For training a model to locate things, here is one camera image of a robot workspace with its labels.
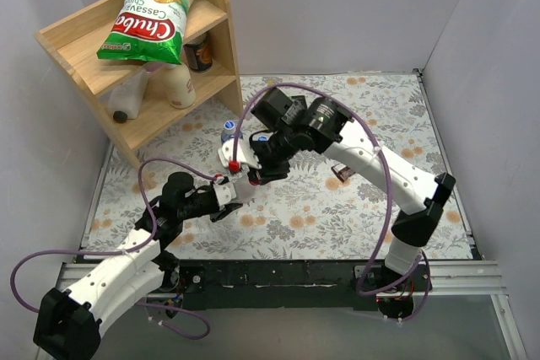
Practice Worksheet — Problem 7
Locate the blue label water bottle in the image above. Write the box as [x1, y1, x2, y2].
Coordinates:
[220, 121, 237, 143]

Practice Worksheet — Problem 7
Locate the red label water bottle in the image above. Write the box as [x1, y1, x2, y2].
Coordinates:
[233, 175, 257, 203]

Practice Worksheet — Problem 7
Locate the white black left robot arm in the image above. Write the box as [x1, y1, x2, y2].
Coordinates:
[33, 172, 242, 359]

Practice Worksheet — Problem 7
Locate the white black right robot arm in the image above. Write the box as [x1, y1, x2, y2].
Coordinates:
[246, 85, 456, 291]

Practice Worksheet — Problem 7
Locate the cream plastic bottle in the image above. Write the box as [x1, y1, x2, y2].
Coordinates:
[162, 64, 196, 109]

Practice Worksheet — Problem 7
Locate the clear bottle black cap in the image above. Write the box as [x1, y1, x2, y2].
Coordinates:
[107, 70, 149, 124]

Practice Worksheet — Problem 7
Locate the brown snack packet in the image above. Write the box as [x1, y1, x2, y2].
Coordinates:
[332, 164, 355, 183]

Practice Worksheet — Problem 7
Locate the floral table mat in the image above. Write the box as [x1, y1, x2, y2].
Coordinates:
[84, 73, 446, 260]

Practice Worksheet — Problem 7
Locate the dark orange drink can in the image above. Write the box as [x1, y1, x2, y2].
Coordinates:
[184, 33, 213, 73]

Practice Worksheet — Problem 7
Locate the green cassava chips bag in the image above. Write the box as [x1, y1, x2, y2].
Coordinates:
[96, 0, 194, 65]

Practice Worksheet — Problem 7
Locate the wooden shelf rack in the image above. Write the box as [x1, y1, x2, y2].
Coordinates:
[35, 0, 243, 168]

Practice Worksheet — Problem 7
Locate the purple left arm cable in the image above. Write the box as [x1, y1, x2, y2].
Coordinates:
[9, 158, 224, 340]

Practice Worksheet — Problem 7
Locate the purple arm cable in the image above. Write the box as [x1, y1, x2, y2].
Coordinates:
[229, 83, 434, 321]
[9, 158, 224, 340]

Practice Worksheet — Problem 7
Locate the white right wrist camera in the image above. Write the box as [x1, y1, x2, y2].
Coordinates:
[218, 138, 262, 172]

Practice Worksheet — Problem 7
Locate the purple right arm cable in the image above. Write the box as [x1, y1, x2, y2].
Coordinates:
[229, 83, 434, 321]

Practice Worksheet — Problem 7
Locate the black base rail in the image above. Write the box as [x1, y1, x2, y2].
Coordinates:
[148, 260, 431, 311]

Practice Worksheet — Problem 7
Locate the aluminium frame rail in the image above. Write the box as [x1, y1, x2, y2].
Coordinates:
[54, 261, 510, 298]

